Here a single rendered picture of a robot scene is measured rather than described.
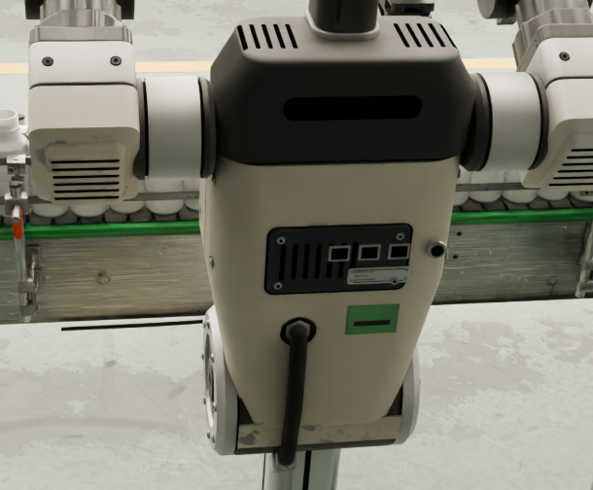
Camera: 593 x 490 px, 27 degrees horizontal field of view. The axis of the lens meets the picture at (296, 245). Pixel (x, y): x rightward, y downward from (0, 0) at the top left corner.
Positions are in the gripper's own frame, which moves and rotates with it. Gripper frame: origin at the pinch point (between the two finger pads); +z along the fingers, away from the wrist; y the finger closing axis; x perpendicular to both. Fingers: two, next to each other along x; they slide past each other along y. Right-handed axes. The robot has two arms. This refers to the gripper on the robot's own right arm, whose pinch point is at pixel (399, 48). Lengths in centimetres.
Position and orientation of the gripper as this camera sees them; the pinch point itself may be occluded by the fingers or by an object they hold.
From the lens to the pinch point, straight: 186.0
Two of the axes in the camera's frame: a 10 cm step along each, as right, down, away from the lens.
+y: -1.6, -5.5, 8.2
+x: -9.9, 0.4, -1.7
